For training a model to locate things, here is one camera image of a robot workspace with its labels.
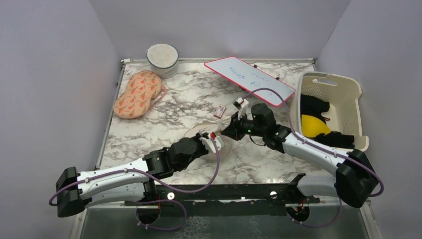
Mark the yellow garment in basket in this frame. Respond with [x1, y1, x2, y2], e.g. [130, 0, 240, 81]
[301, 115, 331, 138]

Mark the beige mesh laundry bag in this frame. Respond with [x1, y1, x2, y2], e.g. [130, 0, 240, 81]
[184, 123, 233, 163]

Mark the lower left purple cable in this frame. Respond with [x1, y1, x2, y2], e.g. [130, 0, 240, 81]
[135, 199, 189, 231]

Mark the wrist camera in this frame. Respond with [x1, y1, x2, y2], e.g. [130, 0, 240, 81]
[200, 132, 225, 154]
[233, 97, 249, 120]

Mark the red-framed whiteboard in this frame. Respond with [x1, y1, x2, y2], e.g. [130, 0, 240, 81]
[204, 56, 296, 107]

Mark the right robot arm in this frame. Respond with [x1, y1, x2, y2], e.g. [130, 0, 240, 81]
[221, 103, 381, 208]

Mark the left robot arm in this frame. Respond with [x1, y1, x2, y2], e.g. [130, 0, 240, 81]
[48, 132, 225, 218]

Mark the cream plastic laundry basket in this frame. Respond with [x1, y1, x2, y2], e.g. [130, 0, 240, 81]
[289, 72, 369, 151]

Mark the grey-rimmed mesh laundry bag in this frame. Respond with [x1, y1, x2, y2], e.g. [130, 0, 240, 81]
[146, 43, 179, 79]

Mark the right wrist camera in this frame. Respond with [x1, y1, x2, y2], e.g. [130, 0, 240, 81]
[233, 97, 249, 120]

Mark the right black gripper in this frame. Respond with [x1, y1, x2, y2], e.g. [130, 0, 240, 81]
[222, 110, 266, 141]

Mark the black garment in basket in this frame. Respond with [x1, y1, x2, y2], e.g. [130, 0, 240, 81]
[300, 94, 354, 149]

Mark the small red white card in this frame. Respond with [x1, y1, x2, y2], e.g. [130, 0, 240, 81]
[213, 105, 226, 119]

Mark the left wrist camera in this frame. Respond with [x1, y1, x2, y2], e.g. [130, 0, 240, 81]
[200, 132, 225, 154]

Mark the floral orange sleep mask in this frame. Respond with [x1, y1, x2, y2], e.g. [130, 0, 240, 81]
[113, 70, 167, 119]

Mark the black metal base rail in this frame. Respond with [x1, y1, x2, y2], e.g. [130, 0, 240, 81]
[117, 183, 320, 217]

